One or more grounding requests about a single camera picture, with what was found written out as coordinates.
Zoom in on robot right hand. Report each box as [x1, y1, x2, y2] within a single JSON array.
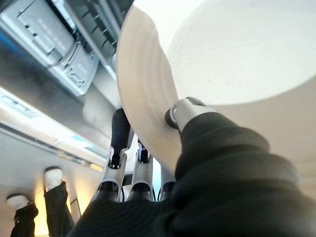
[[66, 97, 316, 237]]

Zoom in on cream round plate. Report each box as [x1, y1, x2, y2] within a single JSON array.
[[116, 0, 316, 179]]

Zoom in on person dark trousers white shoes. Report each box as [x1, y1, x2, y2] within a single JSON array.
[[5, 166, 75, 237]]

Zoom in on grey detergent dispenser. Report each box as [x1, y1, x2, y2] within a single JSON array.
[[0, 0, 100, 97]]

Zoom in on black wire dishwasher rack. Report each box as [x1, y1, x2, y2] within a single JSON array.
[[49, 0, 130, 74]]

